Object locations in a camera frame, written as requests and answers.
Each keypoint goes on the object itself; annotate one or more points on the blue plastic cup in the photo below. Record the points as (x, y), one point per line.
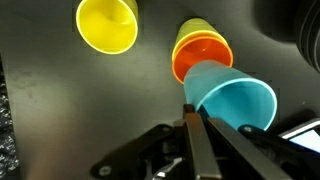
(233, 100)

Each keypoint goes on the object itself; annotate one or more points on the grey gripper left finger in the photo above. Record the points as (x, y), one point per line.
(200, 146)

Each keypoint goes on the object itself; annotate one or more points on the lime yellow plastic cup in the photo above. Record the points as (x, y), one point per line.
(106, 26)

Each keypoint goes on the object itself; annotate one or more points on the orange plastic cup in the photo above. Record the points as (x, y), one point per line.
(200, 53)

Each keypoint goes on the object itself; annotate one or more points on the tablet with lit screen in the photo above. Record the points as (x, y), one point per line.
(308, 138)

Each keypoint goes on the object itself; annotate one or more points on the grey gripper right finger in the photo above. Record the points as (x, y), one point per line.
(246, 153)

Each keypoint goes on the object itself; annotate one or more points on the black bowl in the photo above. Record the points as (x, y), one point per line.
(303, 26)

